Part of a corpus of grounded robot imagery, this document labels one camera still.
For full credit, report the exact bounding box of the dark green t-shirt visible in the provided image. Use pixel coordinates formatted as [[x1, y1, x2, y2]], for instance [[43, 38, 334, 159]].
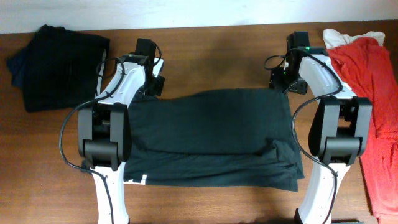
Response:
[[124, 88, 304, 192]]

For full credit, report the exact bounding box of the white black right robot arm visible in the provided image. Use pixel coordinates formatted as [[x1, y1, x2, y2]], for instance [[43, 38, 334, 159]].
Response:
[[270, 48, 373, 224]]

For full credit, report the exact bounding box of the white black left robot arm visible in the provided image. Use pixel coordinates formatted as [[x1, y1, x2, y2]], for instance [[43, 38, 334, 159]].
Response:
[[78, 58, 164, 223]]

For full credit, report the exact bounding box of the folded black clothes stack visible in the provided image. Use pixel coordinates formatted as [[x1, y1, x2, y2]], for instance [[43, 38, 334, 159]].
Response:
[[6, 24, 110, 113]]

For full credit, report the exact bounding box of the white garment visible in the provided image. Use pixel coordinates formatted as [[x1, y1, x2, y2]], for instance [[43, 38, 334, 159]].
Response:
[[323, 29, 386, 49]]

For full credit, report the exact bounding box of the red garment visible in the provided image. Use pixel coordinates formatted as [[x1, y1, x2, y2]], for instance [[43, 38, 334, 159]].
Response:
[[328, 37, 397, 223]]

